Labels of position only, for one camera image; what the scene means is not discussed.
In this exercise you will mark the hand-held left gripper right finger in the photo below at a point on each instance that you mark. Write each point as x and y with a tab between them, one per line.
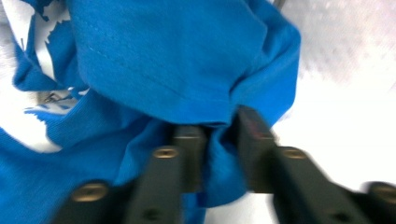
257	149

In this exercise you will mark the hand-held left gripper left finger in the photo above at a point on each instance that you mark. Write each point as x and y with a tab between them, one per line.
190	155

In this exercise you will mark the blue shirt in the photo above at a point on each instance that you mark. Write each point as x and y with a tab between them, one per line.
171	62

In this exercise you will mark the white mesh laundry bag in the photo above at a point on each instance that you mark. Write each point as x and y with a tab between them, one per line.
342	37

